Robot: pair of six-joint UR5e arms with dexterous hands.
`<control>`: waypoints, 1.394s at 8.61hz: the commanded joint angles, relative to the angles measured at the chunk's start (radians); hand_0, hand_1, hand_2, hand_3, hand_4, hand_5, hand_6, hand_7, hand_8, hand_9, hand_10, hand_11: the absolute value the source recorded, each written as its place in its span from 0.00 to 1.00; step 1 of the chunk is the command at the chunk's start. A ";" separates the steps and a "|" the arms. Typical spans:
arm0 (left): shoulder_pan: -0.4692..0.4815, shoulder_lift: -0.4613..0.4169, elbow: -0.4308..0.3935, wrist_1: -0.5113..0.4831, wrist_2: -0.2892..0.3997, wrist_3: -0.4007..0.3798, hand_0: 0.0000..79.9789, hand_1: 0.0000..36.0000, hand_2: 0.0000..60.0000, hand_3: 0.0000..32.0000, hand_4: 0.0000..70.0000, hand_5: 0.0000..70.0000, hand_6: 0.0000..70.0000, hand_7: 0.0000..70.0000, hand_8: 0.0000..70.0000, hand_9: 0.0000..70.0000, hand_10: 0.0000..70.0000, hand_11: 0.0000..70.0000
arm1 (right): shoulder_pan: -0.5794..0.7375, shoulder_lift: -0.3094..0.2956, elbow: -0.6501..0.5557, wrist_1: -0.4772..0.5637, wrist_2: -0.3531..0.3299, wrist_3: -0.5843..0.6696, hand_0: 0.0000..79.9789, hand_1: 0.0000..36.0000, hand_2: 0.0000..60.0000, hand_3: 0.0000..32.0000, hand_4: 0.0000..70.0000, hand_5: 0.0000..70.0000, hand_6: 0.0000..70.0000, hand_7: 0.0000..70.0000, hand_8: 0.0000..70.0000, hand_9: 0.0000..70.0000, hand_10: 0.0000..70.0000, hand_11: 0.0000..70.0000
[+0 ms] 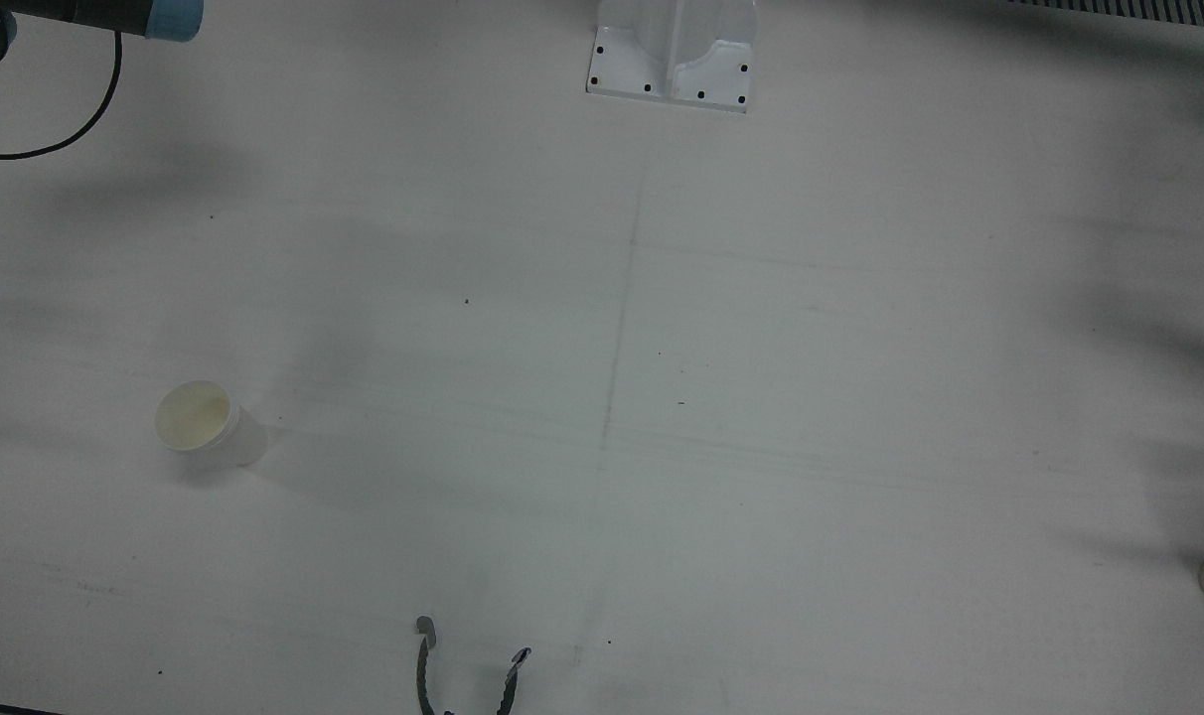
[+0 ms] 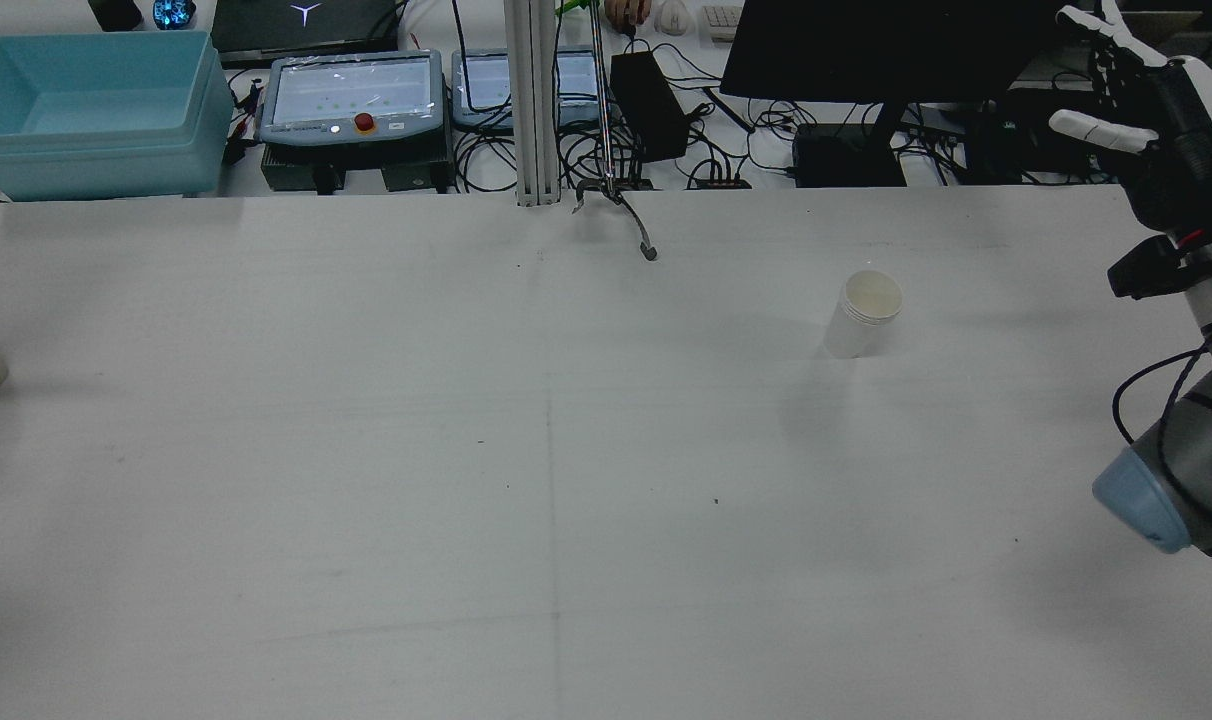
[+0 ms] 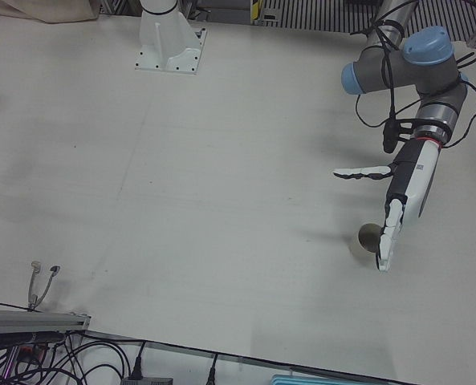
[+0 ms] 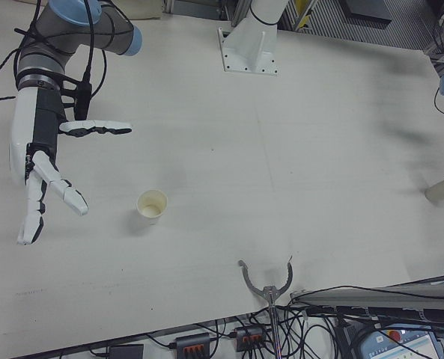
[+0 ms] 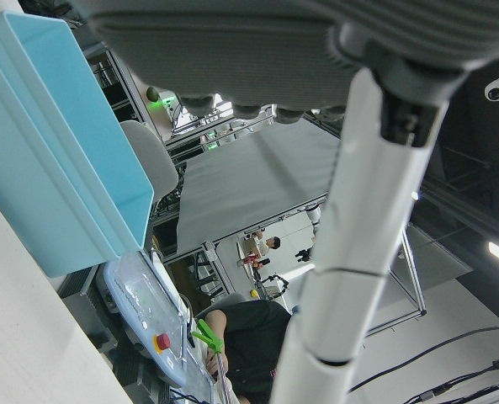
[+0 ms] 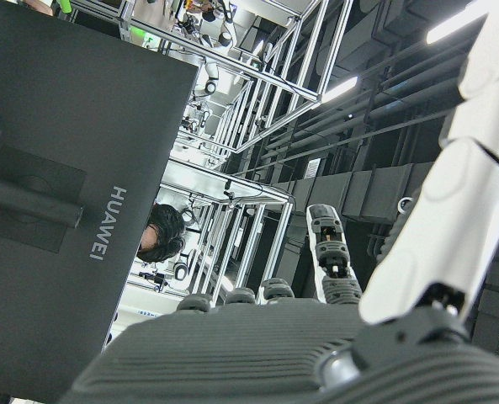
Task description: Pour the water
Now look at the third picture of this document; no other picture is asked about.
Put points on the white dexterous robot hand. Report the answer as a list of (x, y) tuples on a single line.
[(412, 180)]

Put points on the beige ceramic mug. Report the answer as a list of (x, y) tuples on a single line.
[(366, 238)]

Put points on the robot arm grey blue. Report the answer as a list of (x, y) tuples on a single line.
[(382, 68)]

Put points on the light blue plastic bin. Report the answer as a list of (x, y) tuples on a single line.
[(302, 381)]

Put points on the yellow black striped marker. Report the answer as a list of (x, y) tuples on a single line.
[(255, 9)]

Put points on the dark grey power box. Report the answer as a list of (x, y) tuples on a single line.
[(147, 380)]

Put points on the small metal clip tool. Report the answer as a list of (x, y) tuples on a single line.
[(31, 298)]

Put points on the aluminium extrusion profile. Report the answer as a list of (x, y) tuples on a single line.
[(29, 319)]

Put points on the beige cloth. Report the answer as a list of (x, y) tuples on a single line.
[(41, 10)]

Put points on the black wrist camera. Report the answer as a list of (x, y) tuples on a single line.
[(388, 136)]

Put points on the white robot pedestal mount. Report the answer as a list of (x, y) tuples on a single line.
[(169, 40)]

